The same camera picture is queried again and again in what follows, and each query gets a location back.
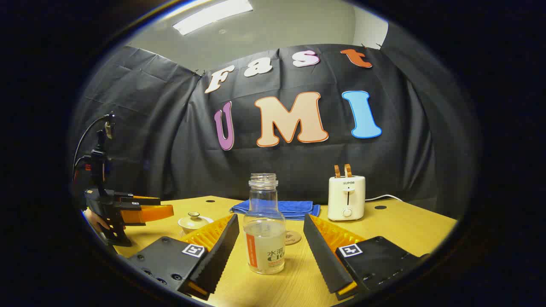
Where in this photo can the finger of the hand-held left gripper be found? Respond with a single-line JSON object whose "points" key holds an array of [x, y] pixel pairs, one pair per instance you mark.
{"points": [[149, 213], [136, 199]]}

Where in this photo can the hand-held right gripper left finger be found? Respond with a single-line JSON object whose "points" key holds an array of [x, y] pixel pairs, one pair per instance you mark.
{"points": [[217, 251]]}

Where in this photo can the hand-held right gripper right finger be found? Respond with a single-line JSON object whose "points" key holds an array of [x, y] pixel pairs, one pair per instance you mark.
{"points": [[322, 256]]}

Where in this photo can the round wooden coaster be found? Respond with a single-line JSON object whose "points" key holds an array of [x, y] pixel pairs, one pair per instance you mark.
{"points": [[294, 238]]}

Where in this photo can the white ceramic teacup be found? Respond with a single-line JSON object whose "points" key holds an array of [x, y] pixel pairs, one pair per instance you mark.
{"points": [[192, 230]]}

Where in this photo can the white teacup lid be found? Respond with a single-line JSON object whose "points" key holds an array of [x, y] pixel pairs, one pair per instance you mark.
{"points": [[194, 221]]}

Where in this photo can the clear plastic water bottle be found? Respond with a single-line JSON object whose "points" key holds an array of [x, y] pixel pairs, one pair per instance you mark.
{"points": [[264, 238]]}

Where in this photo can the blue folded towel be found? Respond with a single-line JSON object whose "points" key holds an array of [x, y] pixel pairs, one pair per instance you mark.
{"points": [[294, 209]]}

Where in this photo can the white toaster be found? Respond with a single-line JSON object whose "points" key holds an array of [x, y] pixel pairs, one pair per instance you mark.
{"points": [[346, 198]]}

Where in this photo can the toast bread slice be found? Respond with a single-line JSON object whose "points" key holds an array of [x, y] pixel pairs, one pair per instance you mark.
{"points": [[348, 170], [337, 171]]}

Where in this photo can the black backdrop cloth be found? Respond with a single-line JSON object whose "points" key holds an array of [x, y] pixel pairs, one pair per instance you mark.
{"points": [[298, 157]]}

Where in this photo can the ceiling light panel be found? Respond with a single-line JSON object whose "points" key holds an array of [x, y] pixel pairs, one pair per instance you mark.
{"points": [[213, 15]]}

